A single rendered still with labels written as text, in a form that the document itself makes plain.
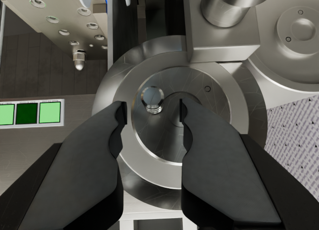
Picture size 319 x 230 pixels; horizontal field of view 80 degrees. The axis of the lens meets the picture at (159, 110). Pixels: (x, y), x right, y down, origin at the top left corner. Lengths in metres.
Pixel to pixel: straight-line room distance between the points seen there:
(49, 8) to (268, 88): 0.37
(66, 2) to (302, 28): 0.34
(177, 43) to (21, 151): 0.51
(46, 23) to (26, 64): 2.17
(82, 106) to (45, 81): 1.88
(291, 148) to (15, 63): 2.65
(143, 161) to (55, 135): 0.42
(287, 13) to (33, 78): 2.43
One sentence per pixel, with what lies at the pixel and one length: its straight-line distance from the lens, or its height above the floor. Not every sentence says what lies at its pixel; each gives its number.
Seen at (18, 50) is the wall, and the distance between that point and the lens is 2.77.
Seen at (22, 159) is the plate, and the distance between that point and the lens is 0.61.
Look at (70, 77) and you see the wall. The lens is 2.26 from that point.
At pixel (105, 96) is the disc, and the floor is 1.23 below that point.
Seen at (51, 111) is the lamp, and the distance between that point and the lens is 0.57.
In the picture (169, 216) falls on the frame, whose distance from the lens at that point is 0.53.
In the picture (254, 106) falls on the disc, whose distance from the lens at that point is 0.18.
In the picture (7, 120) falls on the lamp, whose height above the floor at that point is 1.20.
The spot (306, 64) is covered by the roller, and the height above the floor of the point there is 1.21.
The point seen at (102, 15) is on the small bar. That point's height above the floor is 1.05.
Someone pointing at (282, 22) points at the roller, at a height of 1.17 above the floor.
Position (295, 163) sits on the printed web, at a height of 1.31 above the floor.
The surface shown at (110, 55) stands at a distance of 0.20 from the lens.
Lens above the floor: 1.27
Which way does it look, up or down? 9 degrees down
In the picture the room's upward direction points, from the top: 177 degrees clockwise
